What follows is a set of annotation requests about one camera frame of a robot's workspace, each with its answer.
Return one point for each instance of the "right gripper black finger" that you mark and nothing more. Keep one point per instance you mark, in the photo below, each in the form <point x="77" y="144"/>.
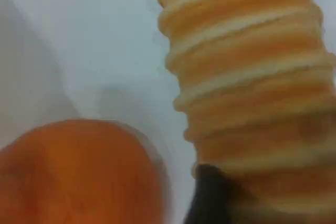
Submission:
<point x="207" y="197"/>

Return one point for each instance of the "long ridged bread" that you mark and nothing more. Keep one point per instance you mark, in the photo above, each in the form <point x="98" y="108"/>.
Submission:
<point x="249" y="77"/>

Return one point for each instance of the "orange toy pear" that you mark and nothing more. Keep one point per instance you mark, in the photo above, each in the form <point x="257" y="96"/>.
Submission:
<point x="78" y="176"/>

